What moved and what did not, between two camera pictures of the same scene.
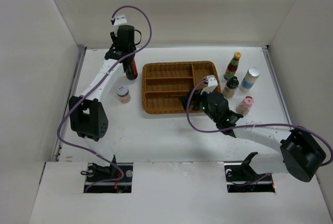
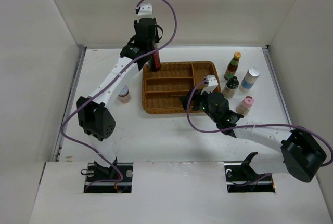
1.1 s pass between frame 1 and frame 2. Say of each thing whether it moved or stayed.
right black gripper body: stayed
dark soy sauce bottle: moved
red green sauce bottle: stayed
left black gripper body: moved
